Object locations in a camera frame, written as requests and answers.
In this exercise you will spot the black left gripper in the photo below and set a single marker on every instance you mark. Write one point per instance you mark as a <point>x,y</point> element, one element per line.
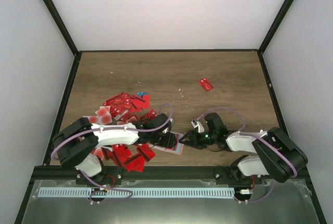
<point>169,142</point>

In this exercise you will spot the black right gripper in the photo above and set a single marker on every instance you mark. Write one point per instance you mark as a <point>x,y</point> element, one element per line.
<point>190,143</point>

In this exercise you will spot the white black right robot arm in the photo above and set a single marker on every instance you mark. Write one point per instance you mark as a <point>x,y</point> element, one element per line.
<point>269,153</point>

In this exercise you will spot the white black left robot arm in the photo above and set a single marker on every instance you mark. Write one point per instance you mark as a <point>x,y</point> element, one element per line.
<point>73,146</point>

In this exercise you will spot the blue card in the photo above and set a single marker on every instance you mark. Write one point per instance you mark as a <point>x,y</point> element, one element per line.
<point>140,94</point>

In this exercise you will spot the pile of red cards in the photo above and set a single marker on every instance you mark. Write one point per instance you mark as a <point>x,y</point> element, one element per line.
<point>117,122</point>

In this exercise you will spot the lone red VIP card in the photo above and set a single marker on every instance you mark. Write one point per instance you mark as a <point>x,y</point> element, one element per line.
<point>205,84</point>

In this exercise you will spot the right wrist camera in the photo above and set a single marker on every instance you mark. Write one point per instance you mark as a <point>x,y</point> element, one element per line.
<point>197,125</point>

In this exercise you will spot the light blue slotted cable duct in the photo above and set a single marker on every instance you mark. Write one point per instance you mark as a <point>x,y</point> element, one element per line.
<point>207,193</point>

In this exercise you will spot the black enclosure frame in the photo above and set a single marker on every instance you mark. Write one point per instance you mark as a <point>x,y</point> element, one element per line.
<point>78,54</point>

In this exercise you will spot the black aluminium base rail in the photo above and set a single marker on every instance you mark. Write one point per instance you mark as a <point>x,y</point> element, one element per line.
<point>219,174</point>

